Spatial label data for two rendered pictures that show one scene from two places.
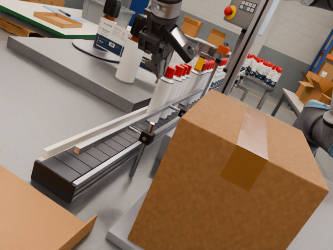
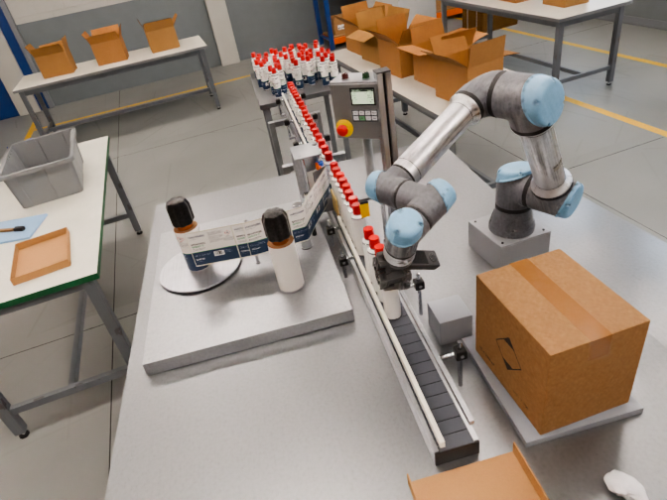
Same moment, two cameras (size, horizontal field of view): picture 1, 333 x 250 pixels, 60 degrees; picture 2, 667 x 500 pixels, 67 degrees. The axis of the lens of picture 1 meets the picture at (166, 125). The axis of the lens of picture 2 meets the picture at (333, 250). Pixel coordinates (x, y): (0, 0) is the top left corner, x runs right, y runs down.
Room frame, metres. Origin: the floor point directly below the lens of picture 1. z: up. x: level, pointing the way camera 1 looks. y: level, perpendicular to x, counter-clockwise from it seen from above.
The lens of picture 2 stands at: (-0.08, 0.59, 1.94)
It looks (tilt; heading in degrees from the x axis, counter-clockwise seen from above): 34 degrees down; 340
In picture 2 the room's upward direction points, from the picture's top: 11 degrees counter-clockwise
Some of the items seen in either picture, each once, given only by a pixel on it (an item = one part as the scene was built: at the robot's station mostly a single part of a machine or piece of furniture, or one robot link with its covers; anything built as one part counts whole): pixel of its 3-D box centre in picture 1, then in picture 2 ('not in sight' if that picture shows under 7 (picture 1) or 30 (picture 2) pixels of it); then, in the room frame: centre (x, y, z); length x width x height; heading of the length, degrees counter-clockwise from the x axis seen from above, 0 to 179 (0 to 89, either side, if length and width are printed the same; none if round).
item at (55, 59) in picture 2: not in sight; (53, 57); (6.94, 0.98, 0.97); 0.47 x 0.41 x 0.37; 170
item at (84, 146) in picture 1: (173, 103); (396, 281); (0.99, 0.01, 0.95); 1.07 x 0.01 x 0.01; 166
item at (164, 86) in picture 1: (160, 94); (390, 289); (0.95, 0.06, 0.98); 0.05 x 0.05 x 0.20
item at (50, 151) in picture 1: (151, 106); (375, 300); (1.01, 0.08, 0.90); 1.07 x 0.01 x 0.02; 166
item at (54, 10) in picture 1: (64, 14); (9, 230); (2.73, 1.30, 0.81); 0.32 x 0.24 x 0.01; 69
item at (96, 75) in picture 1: (116, 67); (243, 270); (1.51, 0.37, 0.86); 0.80 x 0.67 x 0.05; 166
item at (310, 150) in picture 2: (207, 43); (305, 151); (1.72, -0.04, 1.14); 0.14 x 0.11 x 0.01; 166
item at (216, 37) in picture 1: (217, 38); (162, 32); (6.83, -0.29, 0.97); 0.48 x 0.47 x 0.37; 176
